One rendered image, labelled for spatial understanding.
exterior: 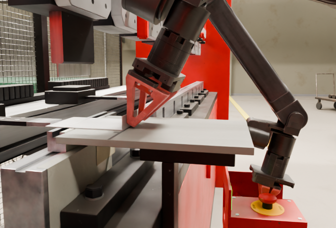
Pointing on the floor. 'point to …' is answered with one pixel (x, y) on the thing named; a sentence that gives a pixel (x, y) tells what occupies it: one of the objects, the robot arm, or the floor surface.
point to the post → (41, 52)
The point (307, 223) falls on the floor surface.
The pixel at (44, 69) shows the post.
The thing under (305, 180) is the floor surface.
